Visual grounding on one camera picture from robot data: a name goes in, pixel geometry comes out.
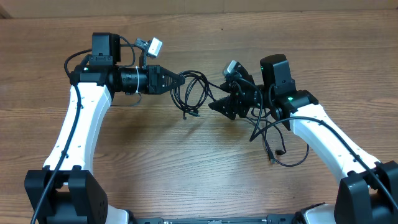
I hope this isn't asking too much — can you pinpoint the black thin USB cable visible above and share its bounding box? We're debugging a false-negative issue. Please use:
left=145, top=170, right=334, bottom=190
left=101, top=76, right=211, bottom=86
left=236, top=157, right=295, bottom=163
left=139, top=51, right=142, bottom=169
left=245, top=116, right=310, bottom=168

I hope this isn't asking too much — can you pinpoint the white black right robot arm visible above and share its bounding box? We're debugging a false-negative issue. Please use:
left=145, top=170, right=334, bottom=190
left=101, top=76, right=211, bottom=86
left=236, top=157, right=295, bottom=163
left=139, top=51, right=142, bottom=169
left=209, top=54, right=397, bottom=223

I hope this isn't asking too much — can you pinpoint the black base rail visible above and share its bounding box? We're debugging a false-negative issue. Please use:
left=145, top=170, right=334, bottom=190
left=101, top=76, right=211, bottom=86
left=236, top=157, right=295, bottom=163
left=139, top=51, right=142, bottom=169
left=127, top=214, right=305, bottom=224

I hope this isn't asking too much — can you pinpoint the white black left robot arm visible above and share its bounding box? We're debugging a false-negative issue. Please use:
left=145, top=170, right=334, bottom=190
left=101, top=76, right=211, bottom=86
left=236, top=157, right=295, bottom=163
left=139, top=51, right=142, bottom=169
left=24, top=33, right=185, bottom=223

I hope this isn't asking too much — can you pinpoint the black USB cable bundle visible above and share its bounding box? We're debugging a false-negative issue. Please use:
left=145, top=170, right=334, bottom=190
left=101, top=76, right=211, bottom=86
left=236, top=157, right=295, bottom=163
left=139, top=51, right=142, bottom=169
left=170, top=70, right=224, bottom=120

